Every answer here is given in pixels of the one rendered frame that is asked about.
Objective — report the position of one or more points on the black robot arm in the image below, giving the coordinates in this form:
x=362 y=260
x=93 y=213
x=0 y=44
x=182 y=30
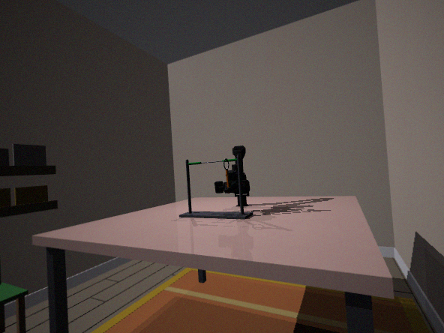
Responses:
x=233 y=174

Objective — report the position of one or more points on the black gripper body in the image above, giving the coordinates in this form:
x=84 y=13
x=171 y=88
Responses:
x=219 y=186

